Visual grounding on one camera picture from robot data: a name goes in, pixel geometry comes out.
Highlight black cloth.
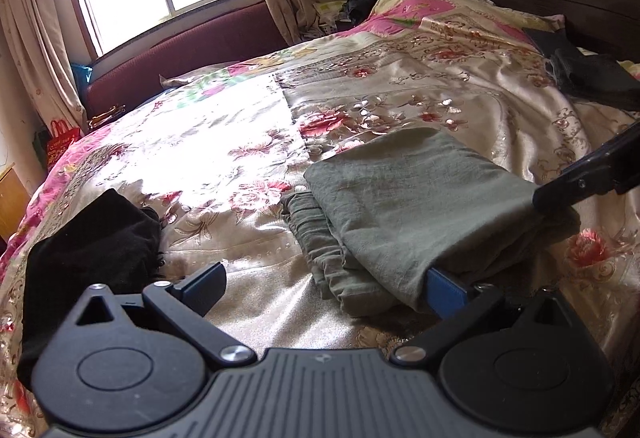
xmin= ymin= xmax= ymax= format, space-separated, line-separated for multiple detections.
xmin=15 ymin=188 xmax=163 ymax=389

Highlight blue bag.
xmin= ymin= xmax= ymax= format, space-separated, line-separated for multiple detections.
xmin=70 ymin=62 xmax=95 ymax=94

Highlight maroon upholstered bench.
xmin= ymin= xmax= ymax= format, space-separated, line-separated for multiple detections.
xmin=82 ymin=1 xmax=291 ymax=119

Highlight pile of dark clothes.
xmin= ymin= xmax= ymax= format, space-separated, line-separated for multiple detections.
xmin=340 ymin=0 xmax=386 ymax=26

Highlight pale printed bag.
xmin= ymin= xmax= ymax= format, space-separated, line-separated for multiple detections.
xmin=312 ymin=0 xmax=351 ymax=26

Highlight red bag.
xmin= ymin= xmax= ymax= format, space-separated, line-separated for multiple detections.
xmin=46 ymin=118 xmax=83 ymax=171

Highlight green pants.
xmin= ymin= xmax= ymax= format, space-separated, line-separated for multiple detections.
xmin=279 ymin=127 xmax=583 ymax=319

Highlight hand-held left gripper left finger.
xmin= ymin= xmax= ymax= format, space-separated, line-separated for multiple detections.
xmin=65 ymin=262 xmax=258 ymax=369

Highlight floral satin bedspread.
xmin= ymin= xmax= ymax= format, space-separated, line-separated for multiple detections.
xmin=0 ymin=0 xmax=640 ymax=438

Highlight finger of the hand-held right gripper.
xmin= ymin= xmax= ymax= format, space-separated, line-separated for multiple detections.
xmin=532 ymin=121 xmax=640 ymax=215

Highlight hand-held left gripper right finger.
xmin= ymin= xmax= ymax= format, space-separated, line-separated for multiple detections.
xmin=390 ymin=267 xmax=588 ymax=366

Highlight gold metal item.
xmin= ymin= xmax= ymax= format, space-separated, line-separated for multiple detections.
xmin=87 ymin=104 xmax=127 ymax=128

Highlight dark folded clothes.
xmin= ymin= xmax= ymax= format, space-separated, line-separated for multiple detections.
xmin=522 ymin=26 xmax=640 ymax=111

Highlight wooden cabinet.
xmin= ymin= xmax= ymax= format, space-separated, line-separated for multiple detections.
xmin=0 ymin=163 xmax=32 ymax=244

